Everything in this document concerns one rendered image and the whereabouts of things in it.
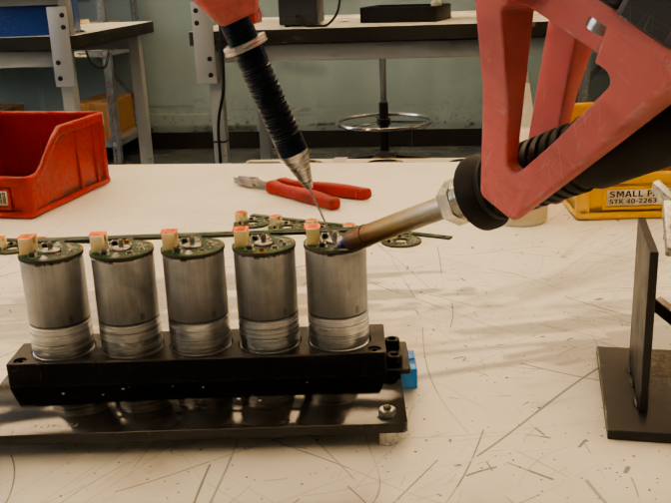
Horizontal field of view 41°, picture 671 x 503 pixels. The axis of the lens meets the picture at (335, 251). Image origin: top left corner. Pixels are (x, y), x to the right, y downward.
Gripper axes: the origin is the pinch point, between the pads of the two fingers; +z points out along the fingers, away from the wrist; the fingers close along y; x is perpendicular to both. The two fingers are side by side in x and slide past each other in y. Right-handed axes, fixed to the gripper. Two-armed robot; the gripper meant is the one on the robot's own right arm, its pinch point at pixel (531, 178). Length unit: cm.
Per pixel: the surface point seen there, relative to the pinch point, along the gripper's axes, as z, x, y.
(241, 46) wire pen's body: 1.2, -10.4, 3.1
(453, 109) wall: 186, -208, -352
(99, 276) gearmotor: 11.4, -11.0, 6.3
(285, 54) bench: 104, -156, -159
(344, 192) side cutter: 23.1, -22.6, -23.5
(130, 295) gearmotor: 11.6, -9.8, 5.6
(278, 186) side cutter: 25.1, -26.9, -21.1
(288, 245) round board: 8.4, -7.3, 0.8
